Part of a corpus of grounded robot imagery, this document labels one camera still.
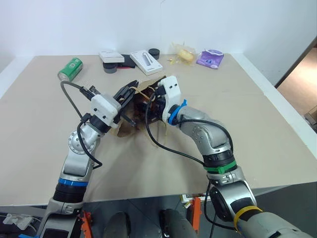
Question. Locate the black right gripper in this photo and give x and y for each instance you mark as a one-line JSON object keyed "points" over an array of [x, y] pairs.
{"points": [[158, 109]]}

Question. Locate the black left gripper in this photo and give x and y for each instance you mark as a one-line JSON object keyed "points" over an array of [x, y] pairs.
{"points": [[125, 95]]}

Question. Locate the brown paper bag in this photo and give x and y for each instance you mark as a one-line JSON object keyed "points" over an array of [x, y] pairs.
{"points": [[126, 130]]}

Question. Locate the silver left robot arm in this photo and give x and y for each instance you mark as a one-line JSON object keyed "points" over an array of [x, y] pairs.
{"points": [[74, 158]]}

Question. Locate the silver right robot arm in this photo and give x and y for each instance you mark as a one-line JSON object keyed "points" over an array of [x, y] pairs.
{"points": [[210, 134]]}

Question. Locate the clear plastic bag with bread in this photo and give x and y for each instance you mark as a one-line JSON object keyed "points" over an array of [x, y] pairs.
{"points": [[184, 55]]}

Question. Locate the grey tape roll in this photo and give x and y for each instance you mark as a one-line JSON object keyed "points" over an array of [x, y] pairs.
{"points": [[110, 68]]}

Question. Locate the black flat pouch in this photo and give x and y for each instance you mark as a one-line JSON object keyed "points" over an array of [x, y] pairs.
{"points": [[128, 62]]}

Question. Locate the white box with product print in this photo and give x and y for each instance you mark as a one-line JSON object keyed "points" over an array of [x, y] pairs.
{"points": [[146, 62]]}

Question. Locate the plain white flat box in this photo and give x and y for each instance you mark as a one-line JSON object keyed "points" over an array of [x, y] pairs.
{"points": [[111, 57]]}

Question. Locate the black cylinder cap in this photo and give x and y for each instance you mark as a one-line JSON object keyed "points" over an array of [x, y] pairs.
{"points": [[154, 53]]}

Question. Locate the green drink can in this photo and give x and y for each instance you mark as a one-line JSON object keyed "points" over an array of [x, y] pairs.
{"points": [[70, 69]]}

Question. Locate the purple plastic pouch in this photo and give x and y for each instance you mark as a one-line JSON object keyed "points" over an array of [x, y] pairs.
{"points": [[210, 59]]}

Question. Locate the orange clamp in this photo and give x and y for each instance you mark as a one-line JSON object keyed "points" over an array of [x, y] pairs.
{"points": [[196, 214], [86, 224]]}

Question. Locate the dark rounded shape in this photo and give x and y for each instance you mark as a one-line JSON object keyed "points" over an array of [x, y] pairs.
{"points": [[177, 224], [117, 225]]}

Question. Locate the brown wooden door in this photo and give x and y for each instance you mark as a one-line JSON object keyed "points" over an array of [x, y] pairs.
{"points": [[301, 79]]}

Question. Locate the white power strip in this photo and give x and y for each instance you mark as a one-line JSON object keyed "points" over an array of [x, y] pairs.
{"points": [[17, 220]]}

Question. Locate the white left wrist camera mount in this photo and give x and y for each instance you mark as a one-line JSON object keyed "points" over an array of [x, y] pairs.
{"points": [[105, 106]]}

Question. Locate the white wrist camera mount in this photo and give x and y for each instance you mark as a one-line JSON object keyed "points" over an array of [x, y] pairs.
{"points": [[105, 106], [172, 91]]}

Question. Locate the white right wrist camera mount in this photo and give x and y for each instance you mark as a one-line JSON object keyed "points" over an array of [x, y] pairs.
{"points": [[172, 91]]}

